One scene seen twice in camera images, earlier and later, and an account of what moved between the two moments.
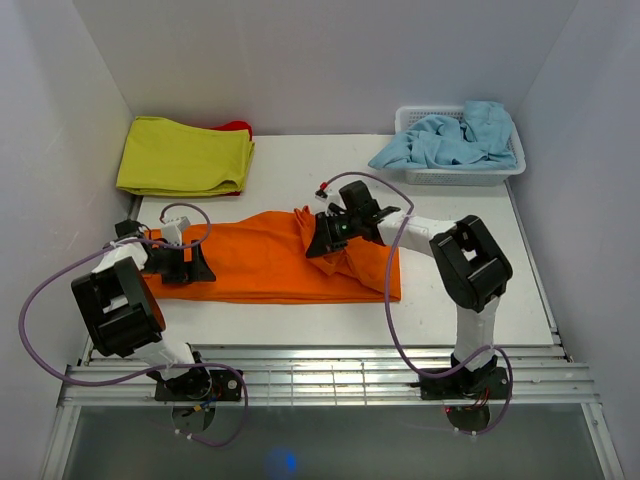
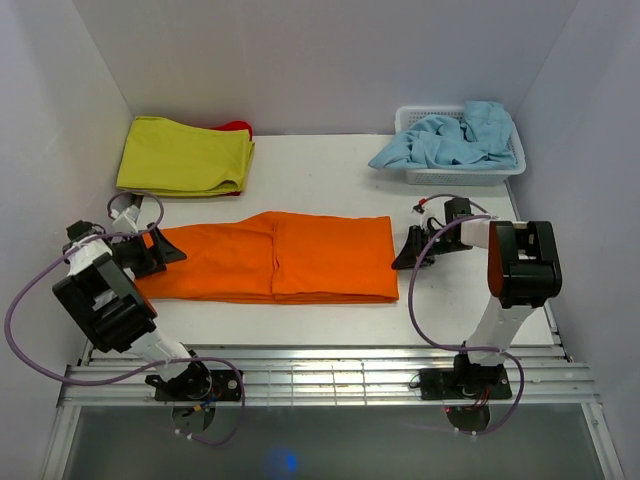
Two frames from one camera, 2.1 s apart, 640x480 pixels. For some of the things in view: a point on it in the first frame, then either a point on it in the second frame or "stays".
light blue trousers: (481, 141) stays
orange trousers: (267, 262) stays
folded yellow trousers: (163, 156) stays
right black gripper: (323, 241) to (413, 248)
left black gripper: (186, 272) to (152, 257)
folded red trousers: (235, 125) stays
